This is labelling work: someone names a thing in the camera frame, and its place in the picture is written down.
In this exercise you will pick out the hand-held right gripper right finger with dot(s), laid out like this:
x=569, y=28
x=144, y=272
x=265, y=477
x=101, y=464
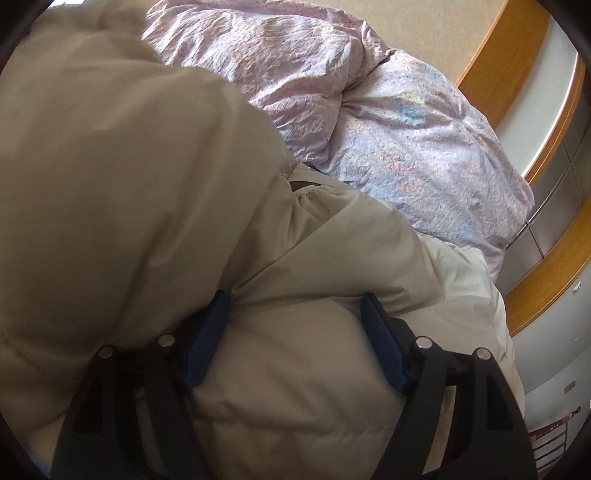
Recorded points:
x=383, y=341

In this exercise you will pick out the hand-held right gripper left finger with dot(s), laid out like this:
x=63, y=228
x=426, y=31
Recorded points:
x=207, y=341

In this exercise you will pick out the beige puffer jacket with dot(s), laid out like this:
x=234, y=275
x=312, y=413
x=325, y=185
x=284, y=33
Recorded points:
x=138, y=194

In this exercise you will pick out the reddish wooden chair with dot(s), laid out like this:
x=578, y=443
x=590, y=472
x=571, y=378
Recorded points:
x=554, y=438

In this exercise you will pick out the pink floral quilt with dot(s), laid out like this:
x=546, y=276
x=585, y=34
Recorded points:
x=360, y=115

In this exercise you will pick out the wooden door frame post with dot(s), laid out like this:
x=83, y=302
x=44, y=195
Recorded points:
x=503, y=69

